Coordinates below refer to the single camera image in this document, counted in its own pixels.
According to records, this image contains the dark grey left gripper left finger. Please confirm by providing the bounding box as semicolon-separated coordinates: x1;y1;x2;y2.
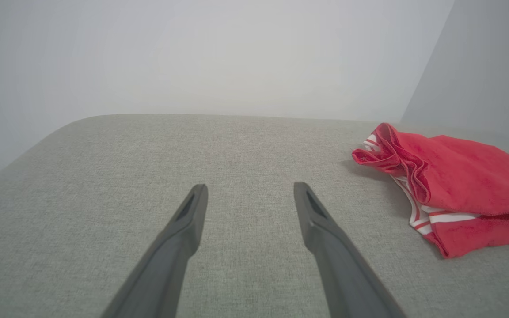
100;184;209;318

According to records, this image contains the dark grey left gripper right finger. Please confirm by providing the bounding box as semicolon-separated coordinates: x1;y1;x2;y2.
293;182;408;318

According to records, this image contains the red and white t-shirt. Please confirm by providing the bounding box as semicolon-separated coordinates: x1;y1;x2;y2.
352;122;509;259

